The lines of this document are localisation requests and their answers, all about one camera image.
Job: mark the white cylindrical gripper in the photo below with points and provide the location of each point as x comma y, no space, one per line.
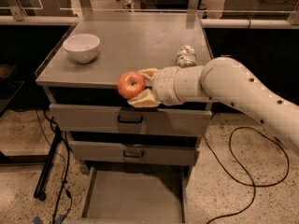
163,85

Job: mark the red apple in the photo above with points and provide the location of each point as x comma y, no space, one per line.
130,84

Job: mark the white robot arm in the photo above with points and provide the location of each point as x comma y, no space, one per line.
227,81

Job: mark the middle grey drawer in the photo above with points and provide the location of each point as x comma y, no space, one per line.
135,148

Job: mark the grey metal drawer cabinet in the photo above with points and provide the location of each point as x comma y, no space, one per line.
129,41

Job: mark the top grey drawer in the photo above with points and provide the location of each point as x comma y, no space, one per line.
116,119

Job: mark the bottom grey open drawer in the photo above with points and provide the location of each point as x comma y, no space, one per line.
134,194

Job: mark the silver soda can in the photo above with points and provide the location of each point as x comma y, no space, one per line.
186,56

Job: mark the white ceramic bowl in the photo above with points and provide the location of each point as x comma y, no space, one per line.
82,48

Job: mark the clear plastic water bottle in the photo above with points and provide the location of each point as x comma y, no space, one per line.
129,4

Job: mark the black table leg with caster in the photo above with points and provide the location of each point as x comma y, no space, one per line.
40,193

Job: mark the white horizontal rail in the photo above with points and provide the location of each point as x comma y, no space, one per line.
207,23

